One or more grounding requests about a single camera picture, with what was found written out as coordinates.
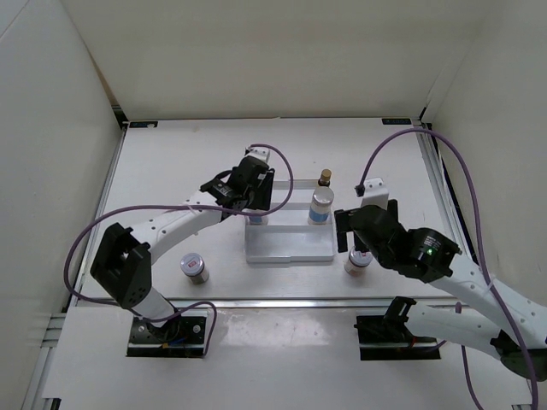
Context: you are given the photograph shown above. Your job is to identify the tall silver-lid jar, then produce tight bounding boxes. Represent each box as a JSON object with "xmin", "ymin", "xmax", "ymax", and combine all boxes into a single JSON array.
[
  {"xmin": 308, "ymin": 186, "xmax": 334, "ymax": 225},
  {"xmin": 247, "ymin": 213, "xmax": 268, "ymax": 226}
]

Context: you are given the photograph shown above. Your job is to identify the brown sauce bottle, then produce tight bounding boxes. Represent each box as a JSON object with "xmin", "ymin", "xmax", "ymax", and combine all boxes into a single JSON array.
[{"xmin": 317, "ymin": 168, "xmax": 332, "ymax": 187}]

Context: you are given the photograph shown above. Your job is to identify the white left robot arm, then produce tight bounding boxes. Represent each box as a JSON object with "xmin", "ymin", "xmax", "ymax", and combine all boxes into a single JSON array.
[{"xmin": 91, "ymin": 148, "xmax": 274, "ymax": 342}]

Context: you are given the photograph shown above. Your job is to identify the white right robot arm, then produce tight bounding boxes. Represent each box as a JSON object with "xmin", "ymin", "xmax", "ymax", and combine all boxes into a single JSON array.
[{"xmin": 334, "ymin": 200, "xmax": 546, "ymax": 382}]

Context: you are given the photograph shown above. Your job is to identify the right short white-lid jar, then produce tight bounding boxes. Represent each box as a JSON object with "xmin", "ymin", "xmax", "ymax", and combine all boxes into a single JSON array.
[{"xmin": 344, "ymin": 247, "xmax": 373, "ymax": 277}]

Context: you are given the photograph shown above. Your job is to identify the short white-lid jar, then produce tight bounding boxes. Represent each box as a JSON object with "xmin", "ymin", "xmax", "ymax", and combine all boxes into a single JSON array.
[
  {"xmin": 344, "ymin": 247, "xmax": 373, "ymax": 277},
  {"xmin": 180, "ymin": 253, "xmax": 209, "ymax": 285}
]

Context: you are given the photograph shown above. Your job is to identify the white tiered organizer tray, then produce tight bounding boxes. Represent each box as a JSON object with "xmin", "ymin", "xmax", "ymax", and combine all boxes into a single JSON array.
[{"xmin": 244, "ymin": 179, "xmax": 335, "ymax": 264}]

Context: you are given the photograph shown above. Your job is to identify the left short white-lid jar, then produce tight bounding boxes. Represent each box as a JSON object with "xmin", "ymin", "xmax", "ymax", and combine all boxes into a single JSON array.
[{"xmin": 180, "ymin": 253, "xmax": 209, "ymax": 285}]

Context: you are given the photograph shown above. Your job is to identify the right blue corner label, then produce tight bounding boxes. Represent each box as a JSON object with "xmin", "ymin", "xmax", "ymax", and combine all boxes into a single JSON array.
[{"xmin": 381, "ymin": 118, "xmax": 412, "ymax": 126}]

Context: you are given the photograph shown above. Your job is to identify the blue corner label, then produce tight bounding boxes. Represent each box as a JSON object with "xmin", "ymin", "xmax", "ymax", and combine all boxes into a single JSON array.
[
  {"xmin": 381, "ymin": 118, "xmax": 412, "ymax": 126},
  {"xmin": 128, "ymin": 121, "xmax": 158, "ymax": 129}
]

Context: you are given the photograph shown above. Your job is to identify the left blue corner label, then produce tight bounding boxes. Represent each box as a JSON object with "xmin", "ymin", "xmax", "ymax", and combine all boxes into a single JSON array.
[{"xmin": 128, "ymin": 121, "xmax": 158, "ymax": 129}]

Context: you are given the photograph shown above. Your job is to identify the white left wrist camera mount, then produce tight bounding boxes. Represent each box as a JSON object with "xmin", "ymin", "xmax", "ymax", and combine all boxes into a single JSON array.
[{"xmin": 245, "ymin": 146, "xmax": 270, "ymax": 164}]

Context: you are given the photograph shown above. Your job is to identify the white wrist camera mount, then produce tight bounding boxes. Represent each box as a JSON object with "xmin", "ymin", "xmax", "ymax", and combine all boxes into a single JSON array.
[
  {"xmin": 245, "ymin": 146, "xmax": 270, "ymax": 164},
  {"xmin": 355, "ymin": 178, "xmax": 389, "ymax": 210}
]

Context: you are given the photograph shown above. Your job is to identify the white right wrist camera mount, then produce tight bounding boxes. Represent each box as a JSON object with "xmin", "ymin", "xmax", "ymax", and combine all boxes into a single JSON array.
[{"xmin": 355, "ymin": 178, "xmax": 389, "ymax": 210}]

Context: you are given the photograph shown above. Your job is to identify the aluminium right frame rail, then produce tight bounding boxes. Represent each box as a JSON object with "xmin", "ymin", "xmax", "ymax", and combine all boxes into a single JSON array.
[{"xmin": 417, "ymin": 132, "xmax": 479, "ymax": 264}]

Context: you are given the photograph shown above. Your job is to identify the aluminium frame rail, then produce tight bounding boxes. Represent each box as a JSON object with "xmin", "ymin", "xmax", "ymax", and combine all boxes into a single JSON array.
[
  {"xmin": 417, "ymin": 132, "xmax": 479, "ymax": 264},
  {"xmin": 21, "ymin": 102, "xmax": 127, "ymax": 409}
]

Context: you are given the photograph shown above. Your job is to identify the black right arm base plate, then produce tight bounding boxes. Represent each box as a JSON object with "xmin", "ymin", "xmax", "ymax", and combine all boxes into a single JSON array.
[{"xmin": 354, "ymin": 315, "xmax": 441, "ymax": 361}]

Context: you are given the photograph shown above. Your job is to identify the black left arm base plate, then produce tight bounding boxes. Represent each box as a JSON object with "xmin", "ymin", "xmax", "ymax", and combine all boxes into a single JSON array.
[{"xmin": 126, "ymin": 310, "xmax": 208, "ymax": 359}]

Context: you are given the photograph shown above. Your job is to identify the aluminium front rail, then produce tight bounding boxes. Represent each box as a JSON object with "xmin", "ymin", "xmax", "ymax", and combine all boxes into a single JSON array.
[{"xmin": 71, "ymin": 296, "xmax": 457, "ymax": 308}]

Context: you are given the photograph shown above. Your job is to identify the aluminium left frame rail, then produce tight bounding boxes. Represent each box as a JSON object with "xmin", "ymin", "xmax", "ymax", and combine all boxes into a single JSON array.
[{"xmin": 21, "ymin": 102, "xmax": 127, "ymax": 409}]

